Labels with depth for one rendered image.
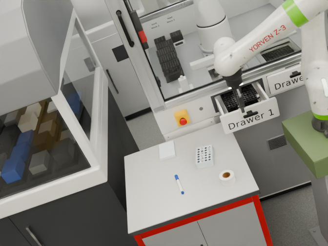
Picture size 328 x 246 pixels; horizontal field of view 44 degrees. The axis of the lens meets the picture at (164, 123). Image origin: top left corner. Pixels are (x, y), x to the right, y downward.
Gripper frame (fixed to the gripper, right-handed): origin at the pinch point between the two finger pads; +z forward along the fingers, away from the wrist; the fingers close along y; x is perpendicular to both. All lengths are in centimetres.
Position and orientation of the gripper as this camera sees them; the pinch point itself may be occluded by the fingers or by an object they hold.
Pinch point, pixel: (242, 111)
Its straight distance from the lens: 203.4
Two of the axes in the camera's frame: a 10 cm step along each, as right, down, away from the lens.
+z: 3.3, 7.8, 5.4
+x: 9.4, -3.4, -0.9
